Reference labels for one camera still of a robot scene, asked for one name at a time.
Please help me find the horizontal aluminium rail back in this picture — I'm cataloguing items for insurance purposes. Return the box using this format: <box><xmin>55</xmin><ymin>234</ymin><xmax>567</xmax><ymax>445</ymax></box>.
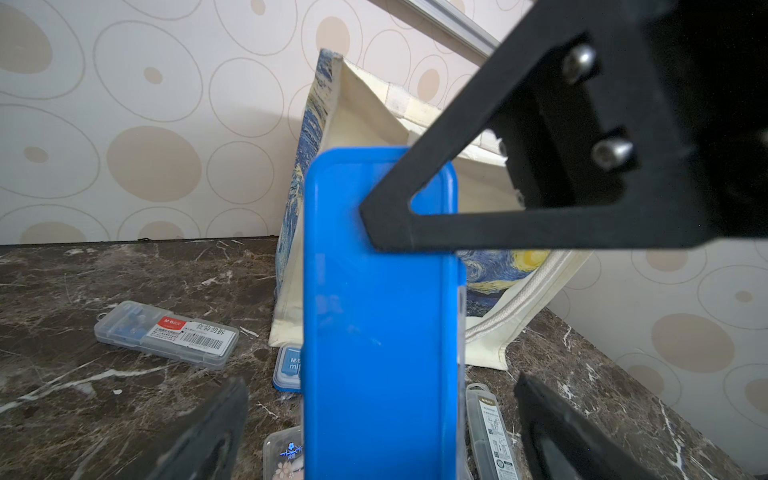
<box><xmin>372</xmin><ymin>0</ymin><xmax>501</xmax><ymax>65</ymax></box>

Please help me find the blue opaque case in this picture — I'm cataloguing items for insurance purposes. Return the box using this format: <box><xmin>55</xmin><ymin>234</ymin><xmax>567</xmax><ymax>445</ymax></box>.
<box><xmin>301</xmin><ymin>147</ymin><xmax>466</xmax><ymax>479</ymax></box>

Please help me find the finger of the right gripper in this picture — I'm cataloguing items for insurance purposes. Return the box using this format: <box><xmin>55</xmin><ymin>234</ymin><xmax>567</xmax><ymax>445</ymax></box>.
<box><xmin>115</xmin><ymin>377</ymin><xmax>249</xmax><ymax>479</ymax></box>
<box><xmin>514</xmin><ymin>373</ymin><xmax>655</xmax><ymax>480</ymax></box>

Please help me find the clear case barcode right upper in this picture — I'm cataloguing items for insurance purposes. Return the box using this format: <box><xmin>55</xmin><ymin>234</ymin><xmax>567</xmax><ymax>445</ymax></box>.
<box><xmin>465</xmin><ymin>383</ymin><xmax>520</xmax><ymax>480</ymax></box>

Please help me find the cream canvas starry-night tote bag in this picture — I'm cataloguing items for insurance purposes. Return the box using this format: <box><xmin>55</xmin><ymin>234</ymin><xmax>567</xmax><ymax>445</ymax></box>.
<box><xmin>269</xmin><ymin>50</ymin><xmax>593</xmax><ymax>370</ymax></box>

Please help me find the small clear case red label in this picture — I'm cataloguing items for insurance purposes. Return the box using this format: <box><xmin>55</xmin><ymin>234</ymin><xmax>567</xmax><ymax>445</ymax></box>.
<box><xmin>94</xmin><ymin>301</ymin><xmax>239</xmax><ymax>370</ymax></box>

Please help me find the clear case pink compass upper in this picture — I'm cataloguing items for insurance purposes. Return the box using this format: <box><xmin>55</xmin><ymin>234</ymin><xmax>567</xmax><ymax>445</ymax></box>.
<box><xmin>262</xmin><ymin>426</ymin><xmax>305</xmax><ymax>480</ymax></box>

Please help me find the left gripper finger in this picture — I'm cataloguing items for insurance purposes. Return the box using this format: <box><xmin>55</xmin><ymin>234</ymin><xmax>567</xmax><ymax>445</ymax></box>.
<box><xmin>360</xmin><ymin>1</ymin><xmax>767</xmax><ymax>252</ymax></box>

